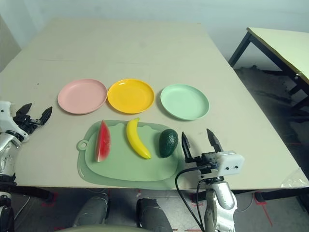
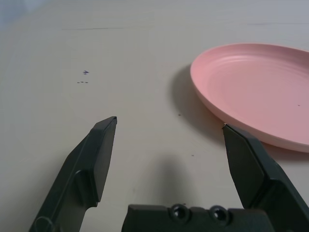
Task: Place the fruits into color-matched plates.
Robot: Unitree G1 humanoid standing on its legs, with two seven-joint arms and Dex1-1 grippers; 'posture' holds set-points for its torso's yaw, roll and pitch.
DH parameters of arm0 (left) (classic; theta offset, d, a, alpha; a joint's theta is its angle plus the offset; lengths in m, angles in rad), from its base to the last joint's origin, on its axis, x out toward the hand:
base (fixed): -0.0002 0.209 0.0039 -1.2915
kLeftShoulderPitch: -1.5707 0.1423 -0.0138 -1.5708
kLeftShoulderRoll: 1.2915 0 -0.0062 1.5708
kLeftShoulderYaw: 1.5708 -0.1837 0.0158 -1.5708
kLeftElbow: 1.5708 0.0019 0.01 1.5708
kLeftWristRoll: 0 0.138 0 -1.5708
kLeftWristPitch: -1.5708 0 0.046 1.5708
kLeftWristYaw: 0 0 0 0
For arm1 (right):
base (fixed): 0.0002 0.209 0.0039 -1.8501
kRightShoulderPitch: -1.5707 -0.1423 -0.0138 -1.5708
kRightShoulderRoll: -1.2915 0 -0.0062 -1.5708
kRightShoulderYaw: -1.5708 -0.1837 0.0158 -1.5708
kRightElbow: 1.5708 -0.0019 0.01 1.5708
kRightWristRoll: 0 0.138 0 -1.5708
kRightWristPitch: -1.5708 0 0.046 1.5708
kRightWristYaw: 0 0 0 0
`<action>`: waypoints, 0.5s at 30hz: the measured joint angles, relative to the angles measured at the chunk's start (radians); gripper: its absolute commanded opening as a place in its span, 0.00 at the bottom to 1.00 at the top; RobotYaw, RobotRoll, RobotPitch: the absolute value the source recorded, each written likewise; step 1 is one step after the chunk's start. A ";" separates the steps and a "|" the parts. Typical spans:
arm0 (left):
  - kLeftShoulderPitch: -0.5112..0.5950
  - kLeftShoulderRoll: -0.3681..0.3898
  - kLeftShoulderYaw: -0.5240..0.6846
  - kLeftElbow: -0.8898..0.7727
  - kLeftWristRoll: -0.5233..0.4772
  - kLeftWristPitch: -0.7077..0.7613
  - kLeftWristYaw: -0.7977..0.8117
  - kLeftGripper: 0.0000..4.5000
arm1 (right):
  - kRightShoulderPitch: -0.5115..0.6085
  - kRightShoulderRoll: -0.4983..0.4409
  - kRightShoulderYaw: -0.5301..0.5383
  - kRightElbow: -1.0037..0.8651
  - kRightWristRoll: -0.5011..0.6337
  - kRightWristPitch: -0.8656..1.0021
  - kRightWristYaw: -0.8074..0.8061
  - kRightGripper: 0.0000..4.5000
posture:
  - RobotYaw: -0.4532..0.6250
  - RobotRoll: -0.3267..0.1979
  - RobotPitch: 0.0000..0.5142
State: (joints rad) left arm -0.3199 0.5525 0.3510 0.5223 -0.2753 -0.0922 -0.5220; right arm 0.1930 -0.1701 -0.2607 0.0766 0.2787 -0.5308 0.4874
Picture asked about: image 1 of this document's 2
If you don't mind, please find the grey robot leg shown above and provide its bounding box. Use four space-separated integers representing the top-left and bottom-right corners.
136 197 173 232
73 192 109 228

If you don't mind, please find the yellow plastic plate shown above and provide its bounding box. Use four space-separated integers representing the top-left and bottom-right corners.
107 78 155 115

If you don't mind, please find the clear plastic bag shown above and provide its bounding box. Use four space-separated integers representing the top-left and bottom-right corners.
281 168 309 189

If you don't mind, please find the yellow toy banana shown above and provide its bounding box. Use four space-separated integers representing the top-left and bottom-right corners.
126 117 152 160

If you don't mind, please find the dark green toy avocado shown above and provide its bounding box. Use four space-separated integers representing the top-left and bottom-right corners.
158 129 179 159

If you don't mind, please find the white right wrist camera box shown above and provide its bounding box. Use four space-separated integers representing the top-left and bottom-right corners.
216 150 245 175

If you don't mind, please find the white floor cable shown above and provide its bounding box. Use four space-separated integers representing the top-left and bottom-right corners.
13 195 32 222

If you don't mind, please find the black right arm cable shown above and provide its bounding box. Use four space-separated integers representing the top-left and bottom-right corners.
175 164 218 232

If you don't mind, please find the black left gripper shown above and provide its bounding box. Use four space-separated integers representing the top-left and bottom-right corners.
13 103 53 137

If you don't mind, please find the pink plastic plate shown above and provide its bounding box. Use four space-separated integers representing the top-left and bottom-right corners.
57 78 108 115

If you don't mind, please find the grey robot left leg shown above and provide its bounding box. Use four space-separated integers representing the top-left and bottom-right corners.
73 192 109 228

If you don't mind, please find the green cutting board mat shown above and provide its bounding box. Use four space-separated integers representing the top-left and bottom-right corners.
76 119 184 190

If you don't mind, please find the grey robot torso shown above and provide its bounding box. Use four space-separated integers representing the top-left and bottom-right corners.
54 224 150 232

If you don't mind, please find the red watermelon slice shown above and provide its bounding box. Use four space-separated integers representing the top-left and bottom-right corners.
94 119 112 163

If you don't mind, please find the mint green plastic plate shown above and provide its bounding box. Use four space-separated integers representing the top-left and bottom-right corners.
160 83 210 121

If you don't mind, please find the grey robot right leg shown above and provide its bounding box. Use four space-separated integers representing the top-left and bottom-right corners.
136 197 173 232

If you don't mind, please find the side table with black legs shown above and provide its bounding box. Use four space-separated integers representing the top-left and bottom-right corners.
228 27 309 114

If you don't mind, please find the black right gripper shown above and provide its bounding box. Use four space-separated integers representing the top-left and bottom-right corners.
181 129 224 174

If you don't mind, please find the black table base bar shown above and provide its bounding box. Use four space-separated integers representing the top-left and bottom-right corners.
192 189 301 203
0 181 55 203

